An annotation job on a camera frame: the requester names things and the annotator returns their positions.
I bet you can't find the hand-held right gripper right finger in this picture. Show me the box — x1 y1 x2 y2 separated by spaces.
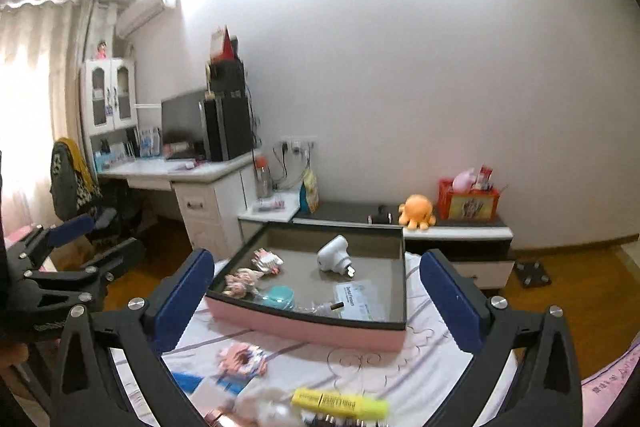
420 249 583 427

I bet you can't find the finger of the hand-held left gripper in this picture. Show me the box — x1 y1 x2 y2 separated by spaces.
7 213 98 270
25 238 147 308

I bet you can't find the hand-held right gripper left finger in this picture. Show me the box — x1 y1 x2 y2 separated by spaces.
50 248 216 427

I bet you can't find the small doll figurine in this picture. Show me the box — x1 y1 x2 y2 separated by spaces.
224 269 262 300

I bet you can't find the teal round case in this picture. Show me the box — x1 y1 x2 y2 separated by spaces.
260 286 297 310

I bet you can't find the pink storage tray box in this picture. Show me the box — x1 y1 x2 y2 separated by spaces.
206 221 407 353

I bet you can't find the white plug adapter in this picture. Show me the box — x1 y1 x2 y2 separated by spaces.
316 234 360 279

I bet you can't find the rose gold bottle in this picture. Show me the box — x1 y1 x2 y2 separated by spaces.
205 409 241 427

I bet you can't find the small glass bottle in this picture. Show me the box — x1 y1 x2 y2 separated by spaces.
297 299 347 317

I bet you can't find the white round plastic toy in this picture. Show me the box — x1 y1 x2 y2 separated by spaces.
234 388 301 427

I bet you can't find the yellow highlighter pen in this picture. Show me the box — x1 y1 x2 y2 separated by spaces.
291 388 391 420

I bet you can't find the office chair with clothing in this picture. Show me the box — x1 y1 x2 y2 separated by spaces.
50 138 121 253

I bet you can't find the black white low cabinet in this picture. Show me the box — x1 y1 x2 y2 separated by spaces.
237 197 516 293

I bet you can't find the black bathroom scale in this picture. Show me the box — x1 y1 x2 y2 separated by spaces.
515 259 553 290

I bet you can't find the orange octopus plush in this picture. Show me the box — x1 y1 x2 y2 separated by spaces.
398 194 437 230

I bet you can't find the white desk with drawers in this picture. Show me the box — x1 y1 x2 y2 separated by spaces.
95 152 261 264

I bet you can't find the red storage box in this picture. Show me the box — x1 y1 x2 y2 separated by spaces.
438 179 501 222

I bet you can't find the small black object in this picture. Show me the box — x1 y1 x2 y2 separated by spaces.
367 204 394 225

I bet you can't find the blue white box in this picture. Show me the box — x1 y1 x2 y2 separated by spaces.
137 127 161 158

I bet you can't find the pink plush toy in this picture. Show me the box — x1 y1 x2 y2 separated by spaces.
452 167 479 192

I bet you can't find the beige curtain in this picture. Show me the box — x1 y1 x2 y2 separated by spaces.
0 0 121 238

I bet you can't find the clear water bottle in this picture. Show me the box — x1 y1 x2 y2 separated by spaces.
254 154 274 199

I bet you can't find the black computer monitor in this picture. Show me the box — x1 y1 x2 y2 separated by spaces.
161 89 208 158

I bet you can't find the white glass-door cabinet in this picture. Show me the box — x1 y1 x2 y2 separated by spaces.
80 57 139 138

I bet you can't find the yellow blue snack bag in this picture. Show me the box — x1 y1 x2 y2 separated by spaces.
299 168 321 214

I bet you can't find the black computer tower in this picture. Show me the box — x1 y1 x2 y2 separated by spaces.
200 94 255 162

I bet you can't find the pink quilt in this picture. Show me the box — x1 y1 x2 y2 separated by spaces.
580 342 640 427

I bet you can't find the black box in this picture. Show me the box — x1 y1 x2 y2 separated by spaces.
207 59 246 96

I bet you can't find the white air conditioner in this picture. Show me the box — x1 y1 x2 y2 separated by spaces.
116 0 179 39

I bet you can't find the red cardboard box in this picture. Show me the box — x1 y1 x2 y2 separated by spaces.
210 26 240 62

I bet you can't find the white wall power outlet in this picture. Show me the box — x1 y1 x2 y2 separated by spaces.
280 136 319 152

